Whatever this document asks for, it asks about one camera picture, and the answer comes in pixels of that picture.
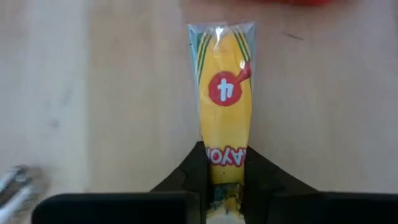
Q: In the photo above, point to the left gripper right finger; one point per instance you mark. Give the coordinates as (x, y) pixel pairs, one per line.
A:
(264, 177)

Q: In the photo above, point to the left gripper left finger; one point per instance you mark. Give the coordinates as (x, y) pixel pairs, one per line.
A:
(192, 174)

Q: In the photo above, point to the yellow crayons pack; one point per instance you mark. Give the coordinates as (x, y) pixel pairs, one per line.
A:
(225, 118)

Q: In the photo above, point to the red plastic basket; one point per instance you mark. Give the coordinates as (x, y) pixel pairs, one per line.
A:
(292, 2)

